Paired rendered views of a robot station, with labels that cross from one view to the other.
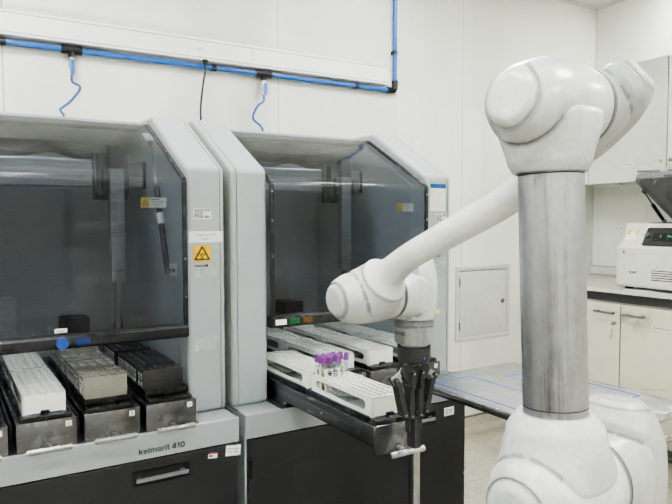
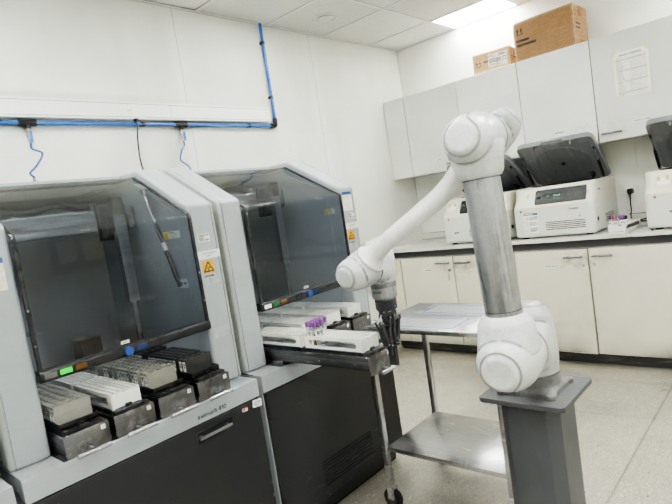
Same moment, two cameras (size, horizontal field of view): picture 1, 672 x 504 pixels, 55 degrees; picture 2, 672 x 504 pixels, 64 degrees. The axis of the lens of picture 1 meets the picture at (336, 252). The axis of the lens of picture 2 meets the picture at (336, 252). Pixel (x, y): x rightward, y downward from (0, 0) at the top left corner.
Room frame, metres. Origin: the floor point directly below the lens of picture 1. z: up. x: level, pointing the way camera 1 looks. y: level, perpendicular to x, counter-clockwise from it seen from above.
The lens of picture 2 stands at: (-0.26, 0.46, 1.35)
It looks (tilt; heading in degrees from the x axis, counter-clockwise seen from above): 5 degrees down; 344
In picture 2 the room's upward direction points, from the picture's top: 9 degrees counter-clockwise
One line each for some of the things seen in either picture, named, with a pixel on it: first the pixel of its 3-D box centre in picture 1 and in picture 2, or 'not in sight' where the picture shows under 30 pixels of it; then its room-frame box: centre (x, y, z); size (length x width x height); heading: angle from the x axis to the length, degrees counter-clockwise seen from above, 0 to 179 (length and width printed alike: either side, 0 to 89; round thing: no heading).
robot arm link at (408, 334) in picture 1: (414, 332); (384, 290); (1.47, -0.18, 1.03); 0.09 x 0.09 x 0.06
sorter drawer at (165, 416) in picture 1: (139, 385); (167, 375); (1.97, 0.60, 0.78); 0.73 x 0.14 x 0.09; 32
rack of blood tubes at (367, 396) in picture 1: (355, 393); (340, 341); (1.68, -0.05, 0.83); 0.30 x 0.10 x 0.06; 32
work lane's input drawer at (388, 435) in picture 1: (328, 401); (317, 353); (1.79, 0.02, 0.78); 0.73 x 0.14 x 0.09; 32
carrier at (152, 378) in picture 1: (161, 378); (197, 363); (1.77, 0.48, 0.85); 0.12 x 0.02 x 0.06; 122
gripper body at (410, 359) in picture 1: (413, 364); (387, 311); (1.47, -0.18, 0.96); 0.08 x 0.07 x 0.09; 122
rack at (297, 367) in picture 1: (298, 369); (285, 337); (1.95, 0.12, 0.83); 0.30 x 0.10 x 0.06; 32
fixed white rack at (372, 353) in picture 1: (356, 350); (311, 318); (2.23, -0.07, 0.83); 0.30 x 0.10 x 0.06; 32
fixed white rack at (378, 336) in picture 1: (391, 345); (332, 310); (2.31, -0.20, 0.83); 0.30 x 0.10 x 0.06; 32
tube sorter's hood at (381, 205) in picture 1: (316, 221); (265, 231); (2.30, 0.07, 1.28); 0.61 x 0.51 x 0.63; 122
